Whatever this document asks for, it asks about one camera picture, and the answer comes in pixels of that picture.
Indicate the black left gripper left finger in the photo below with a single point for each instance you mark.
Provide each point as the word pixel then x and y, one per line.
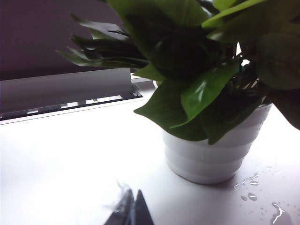
pixel 125 211

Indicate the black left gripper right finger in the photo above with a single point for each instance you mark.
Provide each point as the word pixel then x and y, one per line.
pixel 141 211

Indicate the spilled water drops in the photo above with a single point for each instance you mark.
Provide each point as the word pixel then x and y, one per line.
pixel 252 195

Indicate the green leafy artificial plant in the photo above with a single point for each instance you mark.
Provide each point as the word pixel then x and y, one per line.
pixel 182 58

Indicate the white ribbed plastic pot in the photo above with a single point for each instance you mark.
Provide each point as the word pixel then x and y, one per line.
pixel 206 161

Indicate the dark purple desk partition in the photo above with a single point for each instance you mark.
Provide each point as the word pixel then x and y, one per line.
pixel 35 35

